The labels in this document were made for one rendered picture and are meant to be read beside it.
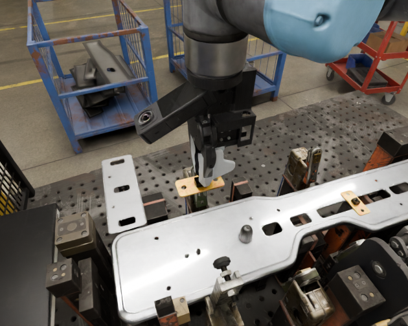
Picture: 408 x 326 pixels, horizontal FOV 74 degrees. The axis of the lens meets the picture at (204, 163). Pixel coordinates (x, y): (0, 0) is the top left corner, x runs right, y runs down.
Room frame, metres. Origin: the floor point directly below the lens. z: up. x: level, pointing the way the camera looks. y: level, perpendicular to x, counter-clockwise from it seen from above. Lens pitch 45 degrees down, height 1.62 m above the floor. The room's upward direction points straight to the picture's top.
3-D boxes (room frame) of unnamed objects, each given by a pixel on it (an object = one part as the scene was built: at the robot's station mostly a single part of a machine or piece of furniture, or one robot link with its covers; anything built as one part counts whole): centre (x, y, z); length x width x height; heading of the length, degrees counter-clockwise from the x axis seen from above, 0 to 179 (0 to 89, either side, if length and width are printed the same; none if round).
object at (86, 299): (0.24, 0.27, 0.85); 0.12 x 0.03 x 0.30; 19
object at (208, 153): (0.30, 0.00, 1.35); 0.05 x 0.02 x 0.09; 19
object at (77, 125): (2.46, 1.01, 0.47); 1.20 x 0.80 x 0.95; 24
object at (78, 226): (0.35, 0.31, 0.88); 0.08 x 0.08 x 0.36; 19
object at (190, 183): (0.32, 0.01, 1.26); 0.08 x 0.04 x 0.01; 109
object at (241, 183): (0.54, -0.11, 0.84); 0.11 x 0.08 x 0.29; 19
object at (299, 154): (0.61, -0.31, 0.87); 0.12 x 0.09 x 0.35; 19
